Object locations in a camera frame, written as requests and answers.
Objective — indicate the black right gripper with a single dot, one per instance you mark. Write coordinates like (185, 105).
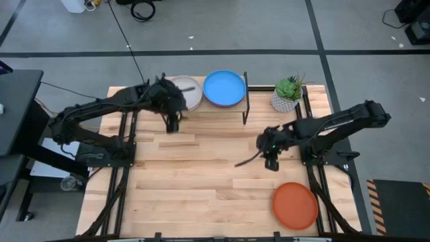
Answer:
(275, 139)

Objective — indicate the succulent plant in white pot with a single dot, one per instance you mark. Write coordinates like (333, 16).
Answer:
(284, 101)

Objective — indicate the black aluminium mounting frame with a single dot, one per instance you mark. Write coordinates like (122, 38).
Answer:
(319, 181)
(116, 201)

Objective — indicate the clear glass jar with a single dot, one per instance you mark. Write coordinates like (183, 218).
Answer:
(69, 183)

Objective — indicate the blue plate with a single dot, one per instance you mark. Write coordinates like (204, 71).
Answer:
(223, 88)

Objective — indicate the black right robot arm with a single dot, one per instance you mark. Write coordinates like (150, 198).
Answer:
(349, 117)

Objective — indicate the magenta plate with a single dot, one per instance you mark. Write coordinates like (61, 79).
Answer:
(221, 106)

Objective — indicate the black mat with hazard stripes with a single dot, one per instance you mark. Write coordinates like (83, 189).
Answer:
(399, 208)

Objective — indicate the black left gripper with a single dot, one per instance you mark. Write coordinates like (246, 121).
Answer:
(168, 97)

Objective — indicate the black desk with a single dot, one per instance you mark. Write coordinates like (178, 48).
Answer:
(16, 107)

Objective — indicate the white flat panel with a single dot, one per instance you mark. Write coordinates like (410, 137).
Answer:
(47, 161)

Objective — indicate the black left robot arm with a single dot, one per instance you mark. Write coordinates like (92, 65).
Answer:
(100, 102)

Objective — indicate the white bin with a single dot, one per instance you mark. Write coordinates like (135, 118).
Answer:
(72, 5)

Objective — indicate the black frame rail with brackets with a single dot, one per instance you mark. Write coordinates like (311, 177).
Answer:
(218, 239)

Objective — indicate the black equipment case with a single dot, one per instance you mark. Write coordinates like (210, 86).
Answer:
(420, 33)
(415, 10)

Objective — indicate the orange plate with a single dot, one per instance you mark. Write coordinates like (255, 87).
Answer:
(295, 205)

